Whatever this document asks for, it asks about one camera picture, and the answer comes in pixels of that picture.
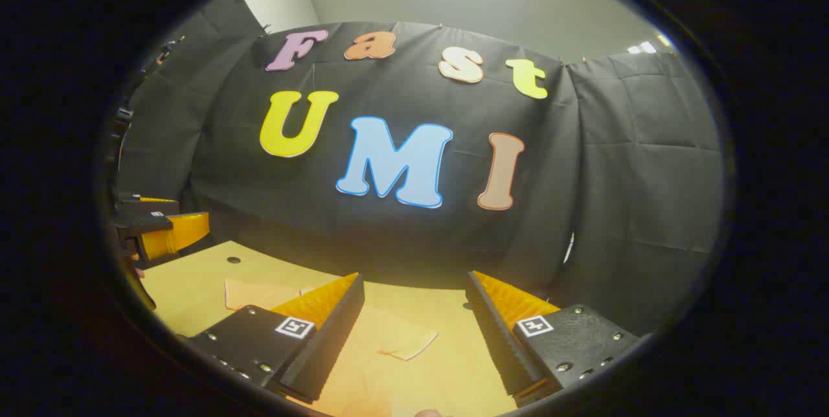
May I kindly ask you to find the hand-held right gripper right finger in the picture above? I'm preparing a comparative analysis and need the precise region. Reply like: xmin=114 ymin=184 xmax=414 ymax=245
xmin=466 ymin=270 xmax=642 ymax=408

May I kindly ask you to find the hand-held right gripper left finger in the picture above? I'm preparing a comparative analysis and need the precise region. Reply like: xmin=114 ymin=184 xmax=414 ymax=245
xmin=188 ymin=273 xmax=365 ymax=403

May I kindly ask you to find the orange T-shirt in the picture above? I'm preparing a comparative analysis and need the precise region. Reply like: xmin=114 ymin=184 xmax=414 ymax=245
xmin=223 ymin=278 xmax=441 ymax=417

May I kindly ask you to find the black backdrop cloth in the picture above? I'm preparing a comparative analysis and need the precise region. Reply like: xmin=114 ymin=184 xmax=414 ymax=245
xmin=113 ymin=0 xmax=725 ymax=340

